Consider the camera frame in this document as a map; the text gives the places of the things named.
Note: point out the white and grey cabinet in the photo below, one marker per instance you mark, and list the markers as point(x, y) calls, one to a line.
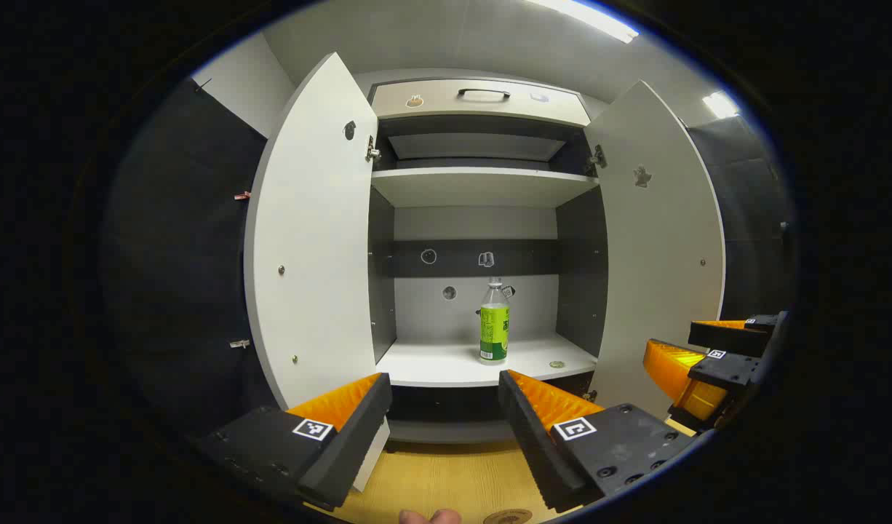
point(475, 225)

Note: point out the long ceiling light panel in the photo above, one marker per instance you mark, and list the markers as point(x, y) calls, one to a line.
point(591, 18)

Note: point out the black backdrop cloth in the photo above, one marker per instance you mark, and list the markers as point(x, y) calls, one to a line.
point(177, 276)
point(751, 218)

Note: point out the white cabinet drawer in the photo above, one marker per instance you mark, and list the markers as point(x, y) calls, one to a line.
point(431, 102)

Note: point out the white door with box stickers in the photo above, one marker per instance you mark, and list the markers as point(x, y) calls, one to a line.
point(657, 276)

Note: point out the green label plastic bottle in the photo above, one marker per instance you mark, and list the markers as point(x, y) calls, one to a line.
point(494, 335)

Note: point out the white cabinet shelf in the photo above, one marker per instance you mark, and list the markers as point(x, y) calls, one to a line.
point(482, 185)

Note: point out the round wooden coaster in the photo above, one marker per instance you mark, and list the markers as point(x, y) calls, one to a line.
point(508, 518)

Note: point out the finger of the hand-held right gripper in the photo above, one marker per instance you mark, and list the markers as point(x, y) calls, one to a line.
point(730, 370)
point(730, 338)

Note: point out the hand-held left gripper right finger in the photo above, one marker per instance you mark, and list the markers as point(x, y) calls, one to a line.
point(533, 444)

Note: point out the white door with checkered sticker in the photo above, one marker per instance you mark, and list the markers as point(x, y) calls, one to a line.
point(308, 240)

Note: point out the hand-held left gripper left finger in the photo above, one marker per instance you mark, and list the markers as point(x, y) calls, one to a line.
point(351, 451)

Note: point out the metal door hinge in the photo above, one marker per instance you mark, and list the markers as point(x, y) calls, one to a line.
point(597, 156)
point(373, 151)

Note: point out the small ceiling light panel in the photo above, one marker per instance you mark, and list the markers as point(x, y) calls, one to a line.
point(720, 104)

